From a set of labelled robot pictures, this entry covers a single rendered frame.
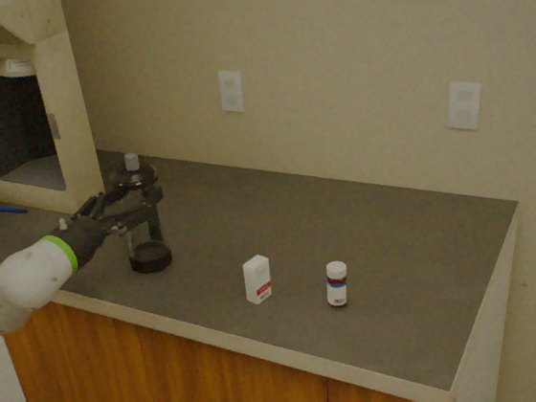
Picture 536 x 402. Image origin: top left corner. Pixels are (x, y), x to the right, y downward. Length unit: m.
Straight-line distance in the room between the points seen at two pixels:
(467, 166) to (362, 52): 0.38
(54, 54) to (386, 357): 1.06
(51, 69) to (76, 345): 0.68
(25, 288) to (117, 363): 0.49
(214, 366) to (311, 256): 0.33
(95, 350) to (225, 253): 0.40
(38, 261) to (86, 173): 0.65
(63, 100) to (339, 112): 0.71
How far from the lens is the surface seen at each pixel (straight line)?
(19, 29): 1.65
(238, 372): 1.41
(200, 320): 1.36
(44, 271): 1.22
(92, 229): 1.33
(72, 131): 1.78
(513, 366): 2.09
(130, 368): 1.61
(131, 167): 1.44
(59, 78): 1.74
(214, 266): 1.51
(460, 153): 1.76
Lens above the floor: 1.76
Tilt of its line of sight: 31 degrees down
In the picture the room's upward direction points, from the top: 8 degrees counter-clockwise
